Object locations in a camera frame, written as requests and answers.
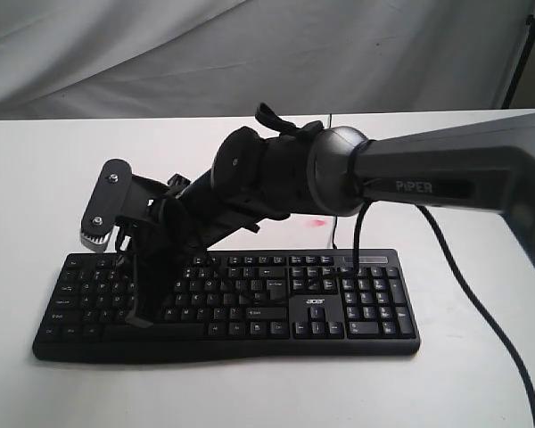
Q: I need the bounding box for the thick black braided cable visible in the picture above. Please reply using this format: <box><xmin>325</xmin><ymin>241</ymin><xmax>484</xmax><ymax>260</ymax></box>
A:
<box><xmin>350</xmin><ymin>195</ymin><xmax>535</xmax><ymax>428</ymax></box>

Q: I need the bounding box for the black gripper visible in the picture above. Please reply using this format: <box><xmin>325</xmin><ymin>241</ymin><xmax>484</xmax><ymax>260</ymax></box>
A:
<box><xmin>117</xmin><ymin>176</ymin><xmax>290</xmax><ymax>329</ymax></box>

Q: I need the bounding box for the black acer keyboard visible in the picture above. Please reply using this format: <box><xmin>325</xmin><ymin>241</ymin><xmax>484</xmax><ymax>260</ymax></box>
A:
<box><xmin>32</xmin><ymin>249</ymin><xmax>421</xmax><ymax>364</ymax></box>

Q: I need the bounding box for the white backdrop cloth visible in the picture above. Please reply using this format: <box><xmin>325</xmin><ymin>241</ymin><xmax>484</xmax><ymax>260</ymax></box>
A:
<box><xmin>0</xmin><ymin>1</ymin><xmax>535</xmax><ymax>119</ymax></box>

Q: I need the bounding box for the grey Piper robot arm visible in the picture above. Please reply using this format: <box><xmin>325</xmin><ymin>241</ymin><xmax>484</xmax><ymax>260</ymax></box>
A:
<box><xmin>128</xmin><ymin>105</ymin><xmax>535</xmax><ymax>327</ymax></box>

